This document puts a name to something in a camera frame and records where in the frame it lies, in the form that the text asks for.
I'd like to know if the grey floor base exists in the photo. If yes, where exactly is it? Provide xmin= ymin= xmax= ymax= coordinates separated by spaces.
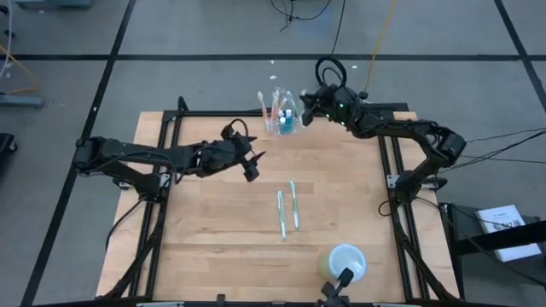
xmin=15 ymin=0 xmax=94 ymax=10
xmin=0 ymin=93 xmax=44 ymax=108

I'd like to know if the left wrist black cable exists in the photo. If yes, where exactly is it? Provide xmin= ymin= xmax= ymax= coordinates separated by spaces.
xmin=220 ymin=118 xmax=251 ymax=140

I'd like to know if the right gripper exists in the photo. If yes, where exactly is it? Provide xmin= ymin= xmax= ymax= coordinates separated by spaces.
xmin=299 ymin=84 xmax=363 ymax=128

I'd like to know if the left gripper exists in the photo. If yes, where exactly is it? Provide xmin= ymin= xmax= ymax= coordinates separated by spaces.
xmin=198 ymin=131 xmax=267 ymax=183

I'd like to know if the white printed booklet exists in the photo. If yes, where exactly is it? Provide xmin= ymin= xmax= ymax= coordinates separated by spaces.
xmin=474 ymin=204 xmax=543 ymax=263

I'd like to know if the black jointed tool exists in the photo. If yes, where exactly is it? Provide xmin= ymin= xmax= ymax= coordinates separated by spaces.
xmin=317 ymin=267 xmax=356 ymax=307

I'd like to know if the thick black power cable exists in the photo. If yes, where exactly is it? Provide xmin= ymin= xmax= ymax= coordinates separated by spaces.
xmin=443 ymin=130 xmax=546 ymax=172

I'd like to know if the black floor equipment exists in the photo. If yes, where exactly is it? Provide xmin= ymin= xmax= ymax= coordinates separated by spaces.
xmin=0 ymin=132 xmax=18 ymax=176

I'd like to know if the black left arm base cable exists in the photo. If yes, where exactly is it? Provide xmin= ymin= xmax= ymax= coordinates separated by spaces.
xmin=105 ymin=196 xmax=146 ymax=252

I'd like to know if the black arm base cable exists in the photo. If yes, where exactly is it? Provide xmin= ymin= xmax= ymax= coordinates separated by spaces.
xmin=378 ymin=196 xmax=404 ymax=221
xmin=105 ymin=196 xmax=146 ymax=252

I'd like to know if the yellow floor cable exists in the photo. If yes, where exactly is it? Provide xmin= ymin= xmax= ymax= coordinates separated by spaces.
xmin=0 ymin=44 xmax=43 ymax=96

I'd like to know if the white floor cable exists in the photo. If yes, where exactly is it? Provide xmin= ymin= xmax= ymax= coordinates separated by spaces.
xmin=0 ymin=0 xmax=14 ymax=80

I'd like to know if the clear plastic organizer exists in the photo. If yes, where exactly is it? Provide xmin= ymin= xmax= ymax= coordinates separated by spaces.
xmin=254 ymin=105 xmax=309 ymax=137

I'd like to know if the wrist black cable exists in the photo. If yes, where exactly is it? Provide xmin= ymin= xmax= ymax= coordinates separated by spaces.
xmin=220 ymin=118 xmax=251 ymax=140
xmin=321 ymin=67 xmax=343 ymax=89

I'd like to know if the yellow hanging cable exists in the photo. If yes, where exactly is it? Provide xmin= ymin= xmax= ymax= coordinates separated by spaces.
xmin=357 ymin=0 xmax=398 ymax=101

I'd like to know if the black aluminium table frame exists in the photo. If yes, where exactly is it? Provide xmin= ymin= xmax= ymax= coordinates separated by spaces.
xmin=97 ymin=96 xmax=460 ymax=307

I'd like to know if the thin black power cable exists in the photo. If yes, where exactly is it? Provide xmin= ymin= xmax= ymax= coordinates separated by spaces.
xmin=458 ymin=153 xmax=546 ymax=165
xmin=465 ymin=127 xmax=546 ymax=144

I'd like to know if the black right arm base cable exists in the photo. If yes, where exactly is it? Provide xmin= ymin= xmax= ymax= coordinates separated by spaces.
xmin=378 ymin=196 xmax=404 ymax=221

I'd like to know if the black floor cable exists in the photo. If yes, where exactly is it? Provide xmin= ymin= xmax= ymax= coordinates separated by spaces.
xmin=270 ymin=0 xmax=334 ymax=33

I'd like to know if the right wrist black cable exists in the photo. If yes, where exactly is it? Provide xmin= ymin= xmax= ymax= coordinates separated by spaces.
xmin=321 ymin=67 xmax=343 ymax=89

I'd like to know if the black side cart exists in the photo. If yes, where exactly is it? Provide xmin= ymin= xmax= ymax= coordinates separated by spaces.
xmin=441 ymin=202 xmax=546 ymax=307

